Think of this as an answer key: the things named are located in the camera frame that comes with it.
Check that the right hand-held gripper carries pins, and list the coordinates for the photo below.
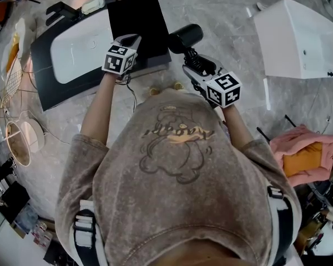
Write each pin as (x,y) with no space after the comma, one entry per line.
(224,90)

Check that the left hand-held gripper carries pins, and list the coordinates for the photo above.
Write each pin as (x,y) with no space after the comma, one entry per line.
(115,61)

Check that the black cloth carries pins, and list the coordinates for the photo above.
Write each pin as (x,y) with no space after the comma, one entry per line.
(138,23)

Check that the black hair dryer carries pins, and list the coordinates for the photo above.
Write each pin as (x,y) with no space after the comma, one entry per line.
(186,36)

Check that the person's right forearm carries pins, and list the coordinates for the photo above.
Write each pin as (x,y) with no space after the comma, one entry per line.
(238,129)

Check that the person's left forearm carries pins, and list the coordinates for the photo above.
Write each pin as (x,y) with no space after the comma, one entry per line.
(100,112)

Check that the bluish plastic bag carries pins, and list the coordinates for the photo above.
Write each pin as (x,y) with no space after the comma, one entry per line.
(27,217)

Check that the person's right shoe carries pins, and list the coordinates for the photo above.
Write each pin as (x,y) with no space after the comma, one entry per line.
(178,85)

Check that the person's shoe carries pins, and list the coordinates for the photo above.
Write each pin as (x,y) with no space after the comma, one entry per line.
(178,85)
(154,91)

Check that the white soap dish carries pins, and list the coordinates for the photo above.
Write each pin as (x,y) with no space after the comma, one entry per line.
(91,6)

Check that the white sink basin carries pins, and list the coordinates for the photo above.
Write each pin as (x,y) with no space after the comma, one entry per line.
(77,51)

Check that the person's left shoe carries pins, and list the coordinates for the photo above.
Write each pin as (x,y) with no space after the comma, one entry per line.
(154,91)

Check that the black sink faucet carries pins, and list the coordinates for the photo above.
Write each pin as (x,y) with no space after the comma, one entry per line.
(61,10)

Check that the small white plastic part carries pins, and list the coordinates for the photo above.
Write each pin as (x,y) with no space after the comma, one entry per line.
(261,6)

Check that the dark-topped wooden vanity cabinet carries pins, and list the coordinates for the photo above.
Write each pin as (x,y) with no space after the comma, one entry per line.
(44,73)

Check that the white rectangular box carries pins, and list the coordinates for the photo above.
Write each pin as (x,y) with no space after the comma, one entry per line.
(294,37)

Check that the white and orange seat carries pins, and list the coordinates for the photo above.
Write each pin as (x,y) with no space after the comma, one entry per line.
(14,51)

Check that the pink pet bed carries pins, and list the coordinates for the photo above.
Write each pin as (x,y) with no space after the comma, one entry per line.
(294,140)

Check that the brown printed t-shirt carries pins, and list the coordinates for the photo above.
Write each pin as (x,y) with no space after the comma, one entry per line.
(169,190)

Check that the white round container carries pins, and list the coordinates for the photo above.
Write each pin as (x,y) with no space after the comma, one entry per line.
(37,134)

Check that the round gold-framed mirror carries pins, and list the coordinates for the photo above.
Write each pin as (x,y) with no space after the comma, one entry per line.
(16,145)

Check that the black standing fixture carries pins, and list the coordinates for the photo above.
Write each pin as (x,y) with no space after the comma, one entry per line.
(1,172)

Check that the black box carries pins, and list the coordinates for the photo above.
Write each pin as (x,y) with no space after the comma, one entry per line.
(12,201)

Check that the group of red white packets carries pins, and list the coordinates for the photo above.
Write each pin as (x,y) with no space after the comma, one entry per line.
(41,234)

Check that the white cabinet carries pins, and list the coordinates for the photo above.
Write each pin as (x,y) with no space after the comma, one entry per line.
(5,245)

